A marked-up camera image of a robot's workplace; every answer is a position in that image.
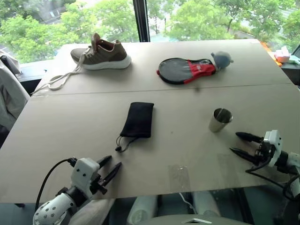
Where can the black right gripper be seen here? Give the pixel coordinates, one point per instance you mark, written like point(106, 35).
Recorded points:
point(264, 151)

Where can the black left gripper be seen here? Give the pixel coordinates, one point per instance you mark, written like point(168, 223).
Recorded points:
point(98, 183)

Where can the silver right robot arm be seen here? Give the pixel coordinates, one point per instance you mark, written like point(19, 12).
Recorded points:
point(289, 161)

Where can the stainless steel cup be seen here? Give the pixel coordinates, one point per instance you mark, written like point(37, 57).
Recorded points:
point(219, 122)

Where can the cream fabric bundle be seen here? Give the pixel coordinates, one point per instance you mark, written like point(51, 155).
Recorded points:
point(91, 212)

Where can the white rounded robot leg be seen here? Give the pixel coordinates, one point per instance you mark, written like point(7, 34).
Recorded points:
point(141, 209)
point(206, 202)

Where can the clear tape patch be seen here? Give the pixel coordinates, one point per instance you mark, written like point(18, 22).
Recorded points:
point(179, 175)

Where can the dark side table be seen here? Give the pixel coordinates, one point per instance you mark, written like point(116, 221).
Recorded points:
point(291, 72)

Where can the grey plush toy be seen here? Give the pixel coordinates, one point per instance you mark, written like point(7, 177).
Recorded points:
point(222, 59)

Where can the grey robot torso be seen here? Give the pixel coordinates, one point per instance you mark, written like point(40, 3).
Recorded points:
point(194, 220)

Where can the pink box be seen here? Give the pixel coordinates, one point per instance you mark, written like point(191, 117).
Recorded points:
point(282, 54)

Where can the teal paper item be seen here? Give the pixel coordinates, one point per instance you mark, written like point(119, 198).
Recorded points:
point(294, 59)

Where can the black red paddle cover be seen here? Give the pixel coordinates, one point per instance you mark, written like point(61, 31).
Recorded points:
point(178, 70)

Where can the olive brown sneaker white laces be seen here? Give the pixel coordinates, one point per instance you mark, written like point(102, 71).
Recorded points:
point(105, 55)

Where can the white cloth garment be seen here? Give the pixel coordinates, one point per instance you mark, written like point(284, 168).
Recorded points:
point(9, 98)

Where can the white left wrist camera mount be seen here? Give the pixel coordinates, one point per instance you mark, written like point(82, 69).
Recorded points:
point(84, 171)

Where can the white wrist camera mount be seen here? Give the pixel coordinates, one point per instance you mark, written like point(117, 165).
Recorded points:
point(84, 171)
point(274, 145)

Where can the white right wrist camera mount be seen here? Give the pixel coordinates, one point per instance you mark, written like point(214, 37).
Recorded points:
point(274, 145)

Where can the black window frame post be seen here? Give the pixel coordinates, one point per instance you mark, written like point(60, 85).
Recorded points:
point(141, 21)

